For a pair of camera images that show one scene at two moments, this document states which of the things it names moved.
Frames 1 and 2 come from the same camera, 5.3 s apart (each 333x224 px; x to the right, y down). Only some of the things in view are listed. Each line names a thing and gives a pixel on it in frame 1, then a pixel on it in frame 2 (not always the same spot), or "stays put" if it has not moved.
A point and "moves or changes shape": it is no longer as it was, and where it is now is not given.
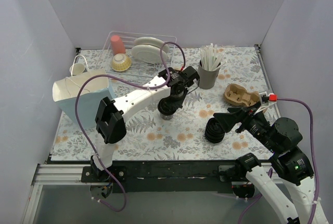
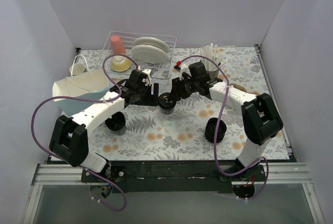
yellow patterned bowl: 120,62 stays put
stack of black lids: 213,132 stays put
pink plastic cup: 118,46 stays put
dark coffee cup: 167,106 moves or changes shape
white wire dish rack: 137,53 stays put
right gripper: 241,118 -> 176,89
